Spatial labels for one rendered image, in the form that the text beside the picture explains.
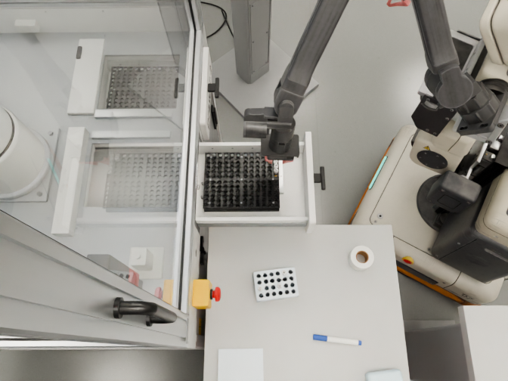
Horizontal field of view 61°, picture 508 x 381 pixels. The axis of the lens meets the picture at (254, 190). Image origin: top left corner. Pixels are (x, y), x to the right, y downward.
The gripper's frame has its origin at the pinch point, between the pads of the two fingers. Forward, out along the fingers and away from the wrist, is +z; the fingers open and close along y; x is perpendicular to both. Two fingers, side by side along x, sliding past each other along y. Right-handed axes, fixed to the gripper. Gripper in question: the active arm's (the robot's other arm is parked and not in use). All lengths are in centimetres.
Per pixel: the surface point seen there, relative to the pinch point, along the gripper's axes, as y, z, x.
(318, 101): 32, 91, 86
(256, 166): -5.5, 7.5, 1.7
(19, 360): -108, 105, -50
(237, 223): -10.7, 10.7, -15.3
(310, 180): 9.8, 3.7, -4.1
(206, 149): -21.0, 10.3, 8.7
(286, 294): 4.4, 22.1, -33.4
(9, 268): -26, -78, -50
